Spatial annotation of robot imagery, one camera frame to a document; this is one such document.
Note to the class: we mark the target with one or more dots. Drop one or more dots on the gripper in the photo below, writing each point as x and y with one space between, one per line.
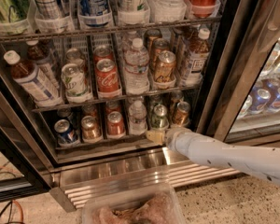
172 136

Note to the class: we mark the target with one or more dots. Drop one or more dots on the green soda can front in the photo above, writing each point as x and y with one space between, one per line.
159 118

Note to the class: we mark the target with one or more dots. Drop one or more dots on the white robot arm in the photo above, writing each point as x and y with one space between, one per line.
260 162

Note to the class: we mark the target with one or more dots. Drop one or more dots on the gold can bottom right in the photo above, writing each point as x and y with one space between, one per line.
181 113

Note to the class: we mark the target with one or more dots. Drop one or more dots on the gold can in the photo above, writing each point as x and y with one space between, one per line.
181 113
163 74

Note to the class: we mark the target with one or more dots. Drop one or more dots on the bottom shelf water bottle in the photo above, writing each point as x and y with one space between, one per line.
137 118

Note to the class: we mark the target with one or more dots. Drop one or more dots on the shelf water bottle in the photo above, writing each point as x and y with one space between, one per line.
137 118
136 68

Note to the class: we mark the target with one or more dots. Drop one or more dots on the red can bottom front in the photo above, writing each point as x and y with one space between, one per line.
115 125

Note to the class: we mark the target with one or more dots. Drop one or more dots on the middle shelf water bottle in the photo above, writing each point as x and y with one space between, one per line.
136 68

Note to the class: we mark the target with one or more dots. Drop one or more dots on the copper can bottom front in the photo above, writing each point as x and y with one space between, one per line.
91 131

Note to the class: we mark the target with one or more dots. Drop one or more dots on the gold can middle front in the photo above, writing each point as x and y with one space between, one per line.
163 74

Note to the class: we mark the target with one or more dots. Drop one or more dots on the red coca-cola can middle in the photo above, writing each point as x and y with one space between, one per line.
107 79

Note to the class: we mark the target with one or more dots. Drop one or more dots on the steel fridge base grille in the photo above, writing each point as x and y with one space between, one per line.
88 171

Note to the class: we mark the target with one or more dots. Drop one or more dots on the blue pepsi can bottom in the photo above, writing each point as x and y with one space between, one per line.
66 134

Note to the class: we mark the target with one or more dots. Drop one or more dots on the white green can middle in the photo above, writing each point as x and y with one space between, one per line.
76 85

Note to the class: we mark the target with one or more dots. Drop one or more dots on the blue pepsi can right fridge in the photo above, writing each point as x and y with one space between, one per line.
260 98

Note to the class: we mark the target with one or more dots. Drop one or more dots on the open glass fridge door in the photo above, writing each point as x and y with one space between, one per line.
22 172

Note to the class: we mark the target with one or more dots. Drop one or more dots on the clear plastic food container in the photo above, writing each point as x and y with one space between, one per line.
156 204

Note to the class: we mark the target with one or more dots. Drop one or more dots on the tea bottle right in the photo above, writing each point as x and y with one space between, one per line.
195 57

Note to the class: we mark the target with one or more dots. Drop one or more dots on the tea bottle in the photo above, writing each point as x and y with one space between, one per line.
33 80
195 57
40 54

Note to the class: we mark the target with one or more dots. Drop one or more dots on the tea bottle left rear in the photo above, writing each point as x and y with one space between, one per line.
40 54

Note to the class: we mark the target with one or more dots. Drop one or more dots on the tea bottle left front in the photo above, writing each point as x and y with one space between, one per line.
33 80

